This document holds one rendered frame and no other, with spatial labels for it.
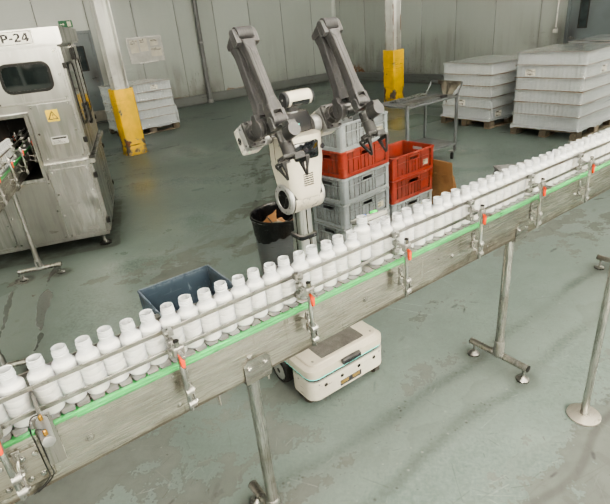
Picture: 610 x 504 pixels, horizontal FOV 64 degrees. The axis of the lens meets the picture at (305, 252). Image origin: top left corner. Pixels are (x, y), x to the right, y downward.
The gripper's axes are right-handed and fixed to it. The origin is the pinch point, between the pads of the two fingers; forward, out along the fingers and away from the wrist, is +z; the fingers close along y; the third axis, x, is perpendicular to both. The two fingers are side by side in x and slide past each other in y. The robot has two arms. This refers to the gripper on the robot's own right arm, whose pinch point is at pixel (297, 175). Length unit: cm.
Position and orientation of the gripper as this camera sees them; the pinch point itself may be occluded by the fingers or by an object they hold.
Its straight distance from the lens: 205.3
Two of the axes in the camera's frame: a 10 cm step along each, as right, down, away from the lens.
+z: 3.3, 9.4, 0.3
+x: -4.8, 1.4, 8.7
